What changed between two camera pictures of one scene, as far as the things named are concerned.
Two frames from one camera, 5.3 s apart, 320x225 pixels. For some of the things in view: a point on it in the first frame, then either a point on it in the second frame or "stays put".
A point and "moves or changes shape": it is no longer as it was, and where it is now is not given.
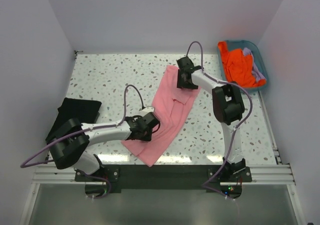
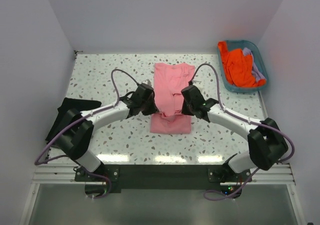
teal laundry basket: x=258 y=59 stays put
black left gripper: x=152 y=123 -> x=150 y=105
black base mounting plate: x=167 y=178 stays put
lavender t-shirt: x=257 y=73 stays put
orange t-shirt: x=238 y=67 stays put
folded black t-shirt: x=87 y=111 stays put
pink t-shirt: x=172 y=106 moves or changes shape
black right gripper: x=185 y=79 -> x=186 y=106
